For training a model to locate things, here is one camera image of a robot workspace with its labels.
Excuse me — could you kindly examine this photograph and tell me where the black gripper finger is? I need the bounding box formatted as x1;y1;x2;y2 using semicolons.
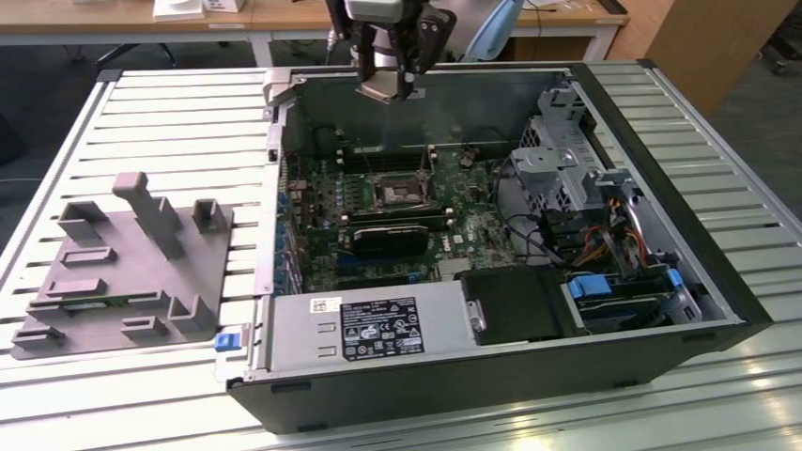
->
401;7;458;101
328;0;379;91

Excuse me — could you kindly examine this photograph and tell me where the silver CPU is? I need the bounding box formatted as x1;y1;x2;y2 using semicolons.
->
355;71;409;103

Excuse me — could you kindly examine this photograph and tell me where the CPU socket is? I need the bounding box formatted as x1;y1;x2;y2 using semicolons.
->
370;171;441;212

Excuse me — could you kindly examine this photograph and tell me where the silver drive cage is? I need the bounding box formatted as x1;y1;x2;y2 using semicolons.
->
507;86;645;215

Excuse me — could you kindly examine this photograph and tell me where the white cardboard box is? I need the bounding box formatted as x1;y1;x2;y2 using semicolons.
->
152;0;208;23

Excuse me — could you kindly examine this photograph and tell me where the green motherboard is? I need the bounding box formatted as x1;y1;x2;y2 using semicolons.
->
278;148;541;292

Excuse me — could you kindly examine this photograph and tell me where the wooden cabinet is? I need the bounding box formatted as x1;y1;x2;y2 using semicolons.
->
607;0;778;117

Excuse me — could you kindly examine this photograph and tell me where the wooden desk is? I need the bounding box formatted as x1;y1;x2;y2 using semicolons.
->
0;0;631;65

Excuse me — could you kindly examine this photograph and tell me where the black chair base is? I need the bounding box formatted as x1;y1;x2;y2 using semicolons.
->
769;0;802;76

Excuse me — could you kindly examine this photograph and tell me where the black fan shroud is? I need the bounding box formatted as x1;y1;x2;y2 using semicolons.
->
459;268;587;347

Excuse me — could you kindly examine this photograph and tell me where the black power supply label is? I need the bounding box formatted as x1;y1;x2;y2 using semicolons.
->
338;296;422;362

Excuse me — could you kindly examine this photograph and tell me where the hard disk in blue carrier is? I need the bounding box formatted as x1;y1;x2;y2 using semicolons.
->
563;273;669;330

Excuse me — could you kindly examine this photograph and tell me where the silver power supply unit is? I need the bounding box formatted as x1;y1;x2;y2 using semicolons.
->
250;289;487;377

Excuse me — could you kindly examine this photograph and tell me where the grey parts rack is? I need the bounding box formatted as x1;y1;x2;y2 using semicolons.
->
11;171;238;362

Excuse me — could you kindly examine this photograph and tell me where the black PC case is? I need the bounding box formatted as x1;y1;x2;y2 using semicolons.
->
223;58;775;436

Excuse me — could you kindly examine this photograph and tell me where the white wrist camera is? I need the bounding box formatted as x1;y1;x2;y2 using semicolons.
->
342;0;410;23

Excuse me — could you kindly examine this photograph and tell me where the coloured wire bundle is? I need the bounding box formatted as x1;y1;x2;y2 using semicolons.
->
582;199;647;278

